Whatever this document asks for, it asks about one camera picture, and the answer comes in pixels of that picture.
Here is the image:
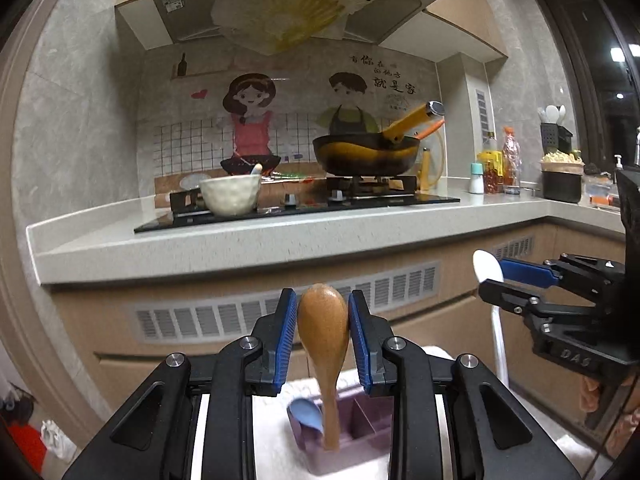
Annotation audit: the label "white lace tablecloth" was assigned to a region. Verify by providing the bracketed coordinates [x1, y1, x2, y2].
[249, 343, 616, 480]

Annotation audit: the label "black container with noodles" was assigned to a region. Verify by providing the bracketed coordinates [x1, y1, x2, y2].
[540, 151, 584, 204]

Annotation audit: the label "black wok, orange handle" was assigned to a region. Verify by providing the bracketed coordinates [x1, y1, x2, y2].
[312, 101, 445, 178]

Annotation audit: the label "light blue spoon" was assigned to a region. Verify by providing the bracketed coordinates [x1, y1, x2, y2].
[288, 398, 324, 434]

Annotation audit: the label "white spoon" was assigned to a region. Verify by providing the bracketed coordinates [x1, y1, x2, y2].
[472, 249, 510, 388]

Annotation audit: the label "brown wooden spoon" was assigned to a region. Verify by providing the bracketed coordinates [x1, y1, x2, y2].
[297, 284, 349, 451]

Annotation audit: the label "black gas stove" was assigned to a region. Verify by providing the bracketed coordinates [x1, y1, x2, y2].
[134, 174, 459, 234]

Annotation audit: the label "white ceramic bowl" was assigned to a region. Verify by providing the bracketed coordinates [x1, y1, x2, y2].
[198, 164, 262, 218]

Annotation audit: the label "condiment bottles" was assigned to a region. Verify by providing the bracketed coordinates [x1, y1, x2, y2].
[475, 126, 522, 196]

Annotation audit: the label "purple plastic utensil caddy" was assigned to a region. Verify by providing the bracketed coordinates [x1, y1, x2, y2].
[286, 387, 394, 476]

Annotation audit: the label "small grey vent grille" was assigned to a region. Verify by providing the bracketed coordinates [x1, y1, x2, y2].
[490, 235, 535, 260]

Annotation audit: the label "grey cabinet vent grille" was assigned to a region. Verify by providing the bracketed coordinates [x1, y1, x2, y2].
[130, 260, 442, 345]

